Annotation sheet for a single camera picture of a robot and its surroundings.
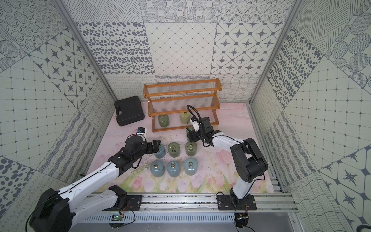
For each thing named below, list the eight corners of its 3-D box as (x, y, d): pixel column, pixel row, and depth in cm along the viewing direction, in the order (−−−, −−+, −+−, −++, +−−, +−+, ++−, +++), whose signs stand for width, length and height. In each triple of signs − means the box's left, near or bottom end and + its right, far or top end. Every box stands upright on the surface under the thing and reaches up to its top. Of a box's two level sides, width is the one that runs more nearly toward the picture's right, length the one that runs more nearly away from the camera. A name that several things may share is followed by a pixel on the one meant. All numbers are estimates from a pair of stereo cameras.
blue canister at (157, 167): (152, 177, 85) (148, 172, 78) (154, 166, 89) (151, 160, 82) (163, 177, 85) (161, 172, 78) (165, 166, 89) (163, 160, 82)
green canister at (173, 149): (168, 157, 92) (167, 151, 85) (169, 148, 96) (168, 142, 90) (179, 157, 92) (178, 151, 85) (179, 148, 96) (179, 142, 90)
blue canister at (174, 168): (168, 177, 85) (166, 172, 78) (169, 166, 89) (167, 160, 82) (180, 177, 85) (179, 172, 78) (181, 166, 89) (180, 160, 82)
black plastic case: (120, 128, 106) (117, 123, 101) (117, 106, 120) (114, 101, 116) (146, 120, 111) (144, 115, 106) (139, 99, 126) (137, 94, 121)
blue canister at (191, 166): (187, 177, 84) (187, 172, 77) (183, 166, 89) (182, 160, 81) (199, 172, 86) (200, 166, 79) (194, 162, 90) (194, 155, 83)
